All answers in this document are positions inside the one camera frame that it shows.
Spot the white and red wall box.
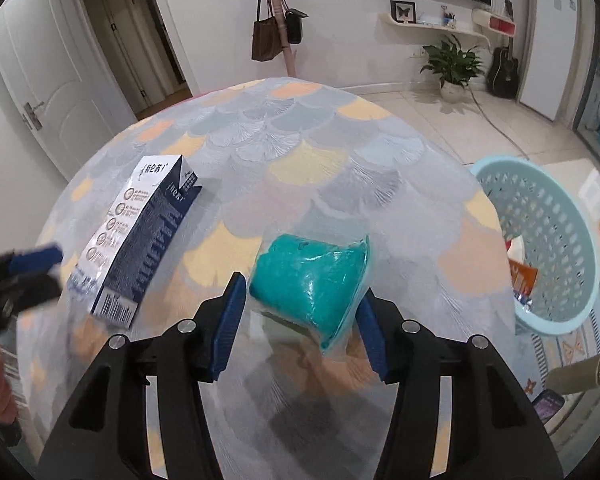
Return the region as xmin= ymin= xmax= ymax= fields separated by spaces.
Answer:
xmin=471 ymin=7 xmax=516 ymax=36

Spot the smartphone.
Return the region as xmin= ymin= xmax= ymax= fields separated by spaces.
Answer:
xmin=532 ymin=388 xmax=565 ymax=424

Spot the black handbag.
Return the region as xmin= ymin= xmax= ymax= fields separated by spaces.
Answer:
xmin=284 ymin=7 xmax=309 ymax=45

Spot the framed butterfly picture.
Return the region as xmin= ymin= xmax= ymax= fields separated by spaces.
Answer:
xmin=390 ymin=0 xmax=417 ymax=25

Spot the white refrigerator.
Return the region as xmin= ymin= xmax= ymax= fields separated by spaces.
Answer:
xmin=517 ymin=0 xmax=580 ymax=121

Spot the silver door handle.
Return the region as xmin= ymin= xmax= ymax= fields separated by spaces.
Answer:
xmin=22 ymin=101 xmax=46 ymax=132

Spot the orange snack packet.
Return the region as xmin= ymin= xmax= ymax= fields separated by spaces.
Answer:
xmin=507 ymin=259 xmax=539 ymax=304

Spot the potted green plant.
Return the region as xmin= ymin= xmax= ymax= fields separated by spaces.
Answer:
xmin=420 ymin=34 xmax=486 ymax=104

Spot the brown handbag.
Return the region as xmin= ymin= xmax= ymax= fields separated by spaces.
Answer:
xmin=251 ymin=0 xmax=284 ymax=63

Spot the blue patterned rug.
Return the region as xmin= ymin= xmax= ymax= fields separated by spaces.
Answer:
xmin=515 ymin=280 xmax=600 ymax=411

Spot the teal packet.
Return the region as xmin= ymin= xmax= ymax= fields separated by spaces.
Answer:
xmin=249 ymin=232 xmax=372 ymax=356

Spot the white curved wall shelf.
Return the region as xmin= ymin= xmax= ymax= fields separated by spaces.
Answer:
xmin=379 ymin=14 xmax=492 ymax=46

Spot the white room door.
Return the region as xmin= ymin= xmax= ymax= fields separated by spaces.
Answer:
xmin=0 ymin=0 xmax=141 ymax=181

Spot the beige metallic cylinder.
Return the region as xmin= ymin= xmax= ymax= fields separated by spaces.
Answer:
xmin=547 ymin=347 xmax=600 ymax=397

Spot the white and blue milk carton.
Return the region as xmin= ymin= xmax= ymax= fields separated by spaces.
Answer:
xmin=66 ymin=155 xmax=203 ymax=331

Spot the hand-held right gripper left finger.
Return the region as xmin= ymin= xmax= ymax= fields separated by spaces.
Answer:
xmin=37 ymin=271 xmax=248 ymax=480

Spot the pink coat rack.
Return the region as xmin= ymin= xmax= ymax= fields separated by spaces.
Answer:
xmin=255 ymin=0 xmax=302 ymax=79

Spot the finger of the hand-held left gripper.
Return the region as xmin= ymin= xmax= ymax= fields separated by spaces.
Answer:
xmin=0 ymin=244 xmax=64 ymax=281
xmin=0 ymin=271 xmax=62 ymax=313

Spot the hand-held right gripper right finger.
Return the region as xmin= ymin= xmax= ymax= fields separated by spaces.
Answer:
xmin=356 ymin=292 xmax=565 ymax=480

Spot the black acoustic guitar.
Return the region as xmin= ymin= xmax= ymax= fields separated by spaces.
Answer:
xmin=487 ymin=46 xmax=521 ymax=100

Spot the scale-patterned tablecloth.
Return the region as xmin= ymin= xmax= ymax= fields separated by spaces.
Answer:
xmin=17 ymin=76 xmax=518 ymax=480

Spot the black floor cable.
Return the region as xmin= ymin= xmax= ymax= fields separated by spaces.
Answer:
xmin=467 ymin=87 xmax=531 ymax=161

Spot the light blue plastic basket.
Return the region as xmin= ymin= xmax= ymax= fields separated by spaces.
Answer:
xmin=470 ymin=156 xmax=600 ymax=337

